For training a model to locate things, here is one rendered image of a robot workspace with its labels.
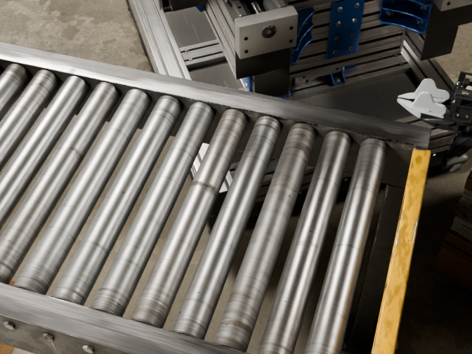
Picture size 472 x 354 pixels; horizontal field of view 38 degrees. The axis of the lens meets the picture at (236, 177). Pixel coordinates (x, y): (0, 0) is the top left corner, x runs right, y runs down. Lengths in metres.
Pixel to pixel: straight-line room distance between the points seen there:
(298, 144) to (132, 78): 0.36
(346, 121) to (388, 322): 0.41
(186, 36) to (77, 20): 0.63
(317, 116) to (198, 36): 1.16
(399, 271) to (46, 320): 0.52
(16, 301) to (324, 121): 0.60
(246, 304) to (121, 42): 1.82
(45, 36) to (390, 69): 1.34
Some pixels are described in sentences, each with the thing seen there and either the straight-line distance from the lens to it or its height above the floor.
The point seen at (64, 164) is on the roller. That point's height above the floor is 0.80.
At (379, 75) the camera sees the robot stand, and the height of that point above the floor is 0.23.
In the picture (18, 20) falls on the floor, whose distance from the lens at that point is 2.91.
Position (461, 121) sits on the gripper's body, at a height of 0.78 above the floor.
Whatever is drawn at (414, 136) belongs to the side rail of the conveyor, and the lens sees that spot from 1.24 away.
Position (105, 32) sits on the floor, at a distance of 2.76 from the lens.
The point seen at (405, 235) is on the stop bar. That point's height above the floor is 0.82.
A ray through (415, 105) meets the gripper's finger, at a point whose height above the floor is 0.78.
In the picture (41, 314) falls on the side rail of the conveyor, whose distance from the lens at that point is 1.06.
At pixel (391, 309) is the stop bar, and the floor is 0.82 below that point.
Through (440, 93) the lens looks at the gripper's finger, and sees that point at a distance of 1.34.
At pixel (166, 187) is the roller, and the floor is 0.80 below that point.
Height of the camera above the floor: 1.70
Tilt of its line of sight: 51 degrees down
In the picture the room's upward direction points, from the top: 3 degrees counter-clockwise
